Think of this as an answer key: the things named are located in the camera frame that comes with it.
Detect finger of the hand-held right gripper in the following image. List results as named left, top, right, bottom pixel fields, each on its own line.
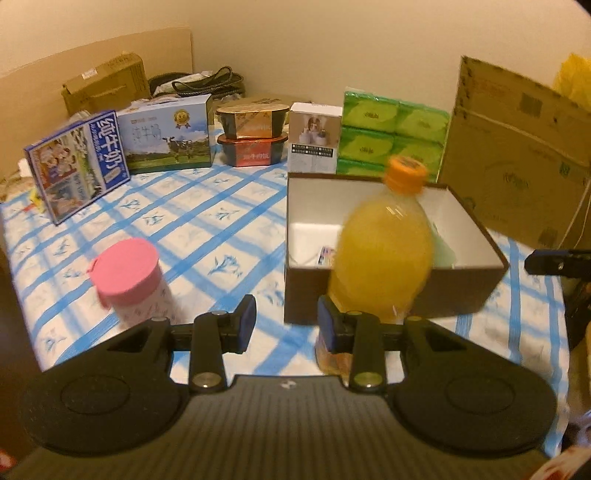
left=524, top=249, right=591, bottom=278

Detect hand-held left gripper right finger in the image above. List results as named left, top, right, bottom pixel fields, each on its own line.
left=317, top=294, right=467, bottom=394

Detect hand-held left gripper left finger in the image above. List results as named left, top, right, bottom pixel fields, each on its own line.
left=108, top=294, right=257, bottom=394

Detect brown cardboard box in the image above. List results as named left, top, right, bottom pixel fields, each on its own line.
left=284, top=172, right=510, bottom=324

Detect orange juice bottle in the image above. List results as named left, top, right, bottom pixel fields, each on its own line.
left=315, top=155, right=435, bottom=376

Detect blue checked bedsheet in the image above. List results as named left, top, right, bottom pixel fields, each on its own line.
left=0, top=159, right=566, bottom=457

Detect large flattened cardboard box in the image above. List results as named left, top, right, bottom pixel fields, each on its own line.
left=438, top=55, right=591, bottom=250

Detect pink lidded cup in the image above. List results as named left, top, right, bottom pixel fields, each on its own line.
left=88, top=237, right=175, bottom=328

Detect red label food bowl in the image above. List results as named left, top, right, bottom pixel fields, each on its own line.
left=217, top=132, right=289, bottom=168

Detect small white product box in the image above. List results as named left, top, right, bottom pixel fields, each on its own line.
left=288, top=102, right=343, bottom=175

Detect yellow plastic bag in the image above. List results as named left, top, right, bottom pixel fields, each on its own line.
left=553, top=52, right=591, bottom=100

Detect stack of green tissue packs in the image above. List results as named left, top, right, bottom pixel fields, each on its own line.
left=336, top=85, right=451, bottom=183

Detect landscape print milk box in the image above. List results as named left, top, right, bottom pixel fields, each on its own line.
left=115, top=93, right=213, bottom=175

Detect blue milk carton box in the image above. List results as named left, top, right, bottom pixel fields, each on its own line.
left=24, top=110, right=131, bottom=225

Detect black bag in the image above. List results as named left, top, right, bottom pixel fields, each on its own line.
left=148, top=66, right=247, bottom=100

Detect closed brown shipping box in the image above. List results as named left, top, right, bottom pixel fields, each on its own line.
left=62, top=52, right=151, bottom=116

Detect wooden headboard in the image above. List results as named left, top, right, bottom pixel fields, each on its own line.
left=0, top=27, right=195, bottom=185

